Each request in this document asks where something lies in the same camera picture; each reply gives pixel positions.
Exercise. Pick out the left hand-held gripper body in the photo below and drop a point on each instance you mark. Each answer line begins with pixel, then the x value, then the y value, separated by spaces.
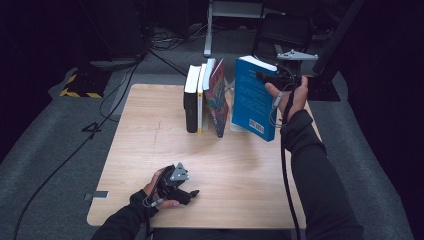
pixel 170 183

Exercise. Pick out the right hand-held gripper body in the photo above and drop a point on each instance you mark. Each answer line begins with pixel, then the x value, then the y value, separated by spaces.
pixel 290 75

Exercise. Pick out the blue book with landscape cover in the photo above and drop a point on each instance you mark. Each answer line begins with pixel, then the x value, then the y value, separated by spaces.
pixel 253 100

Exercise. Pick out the red illustrated book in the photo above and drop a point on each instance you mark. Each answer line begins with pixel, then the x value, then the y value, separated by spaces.
pixel 218 100

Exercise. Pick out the grey expandable book rack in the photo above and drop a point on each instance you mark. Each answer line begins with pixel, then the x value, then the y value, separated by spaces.
pixel 238 125

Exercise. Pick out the black hardcover book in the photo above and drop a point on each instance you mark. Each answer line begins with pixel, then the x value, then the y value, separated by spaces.
pixel 191 106

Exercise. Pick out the person's left hand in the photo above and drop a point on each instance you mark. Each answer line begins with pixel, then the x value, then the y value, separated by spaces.
pixel 151 186

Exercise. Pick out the person's right hand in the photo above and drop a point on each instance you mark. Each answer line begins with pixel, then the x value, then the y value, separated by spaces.
pixel 296 100

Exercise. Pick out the black chair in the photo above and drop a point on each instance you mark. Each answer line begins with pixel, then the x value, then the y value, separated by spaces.
pixel 283 30

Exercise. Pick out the person's dark clothed body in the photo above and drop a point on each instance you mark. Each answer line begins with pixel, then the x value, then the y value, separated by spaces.
pixel 216 235

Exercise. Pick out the grey slanted stand pole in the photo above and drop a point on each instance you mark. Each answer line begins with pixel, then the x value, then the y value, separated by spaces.
pixel 336 36

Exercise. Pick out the small grey floor plate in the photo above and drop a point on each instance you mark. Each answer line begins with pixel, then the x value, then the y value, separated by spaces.
pixel 96 195

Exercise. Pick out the black yellow striped stand base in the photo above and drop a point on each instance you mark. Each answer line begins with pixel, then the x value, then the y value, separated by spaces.
pixel 83 85

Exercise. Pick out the large black equipment box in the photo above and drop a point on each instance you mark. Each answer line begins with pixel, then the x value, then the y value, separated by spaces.
pixel 113 30

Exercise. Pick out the white desk frame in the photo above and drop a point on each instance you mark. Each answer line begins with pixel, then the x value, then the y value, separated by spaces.
pixel 208 30

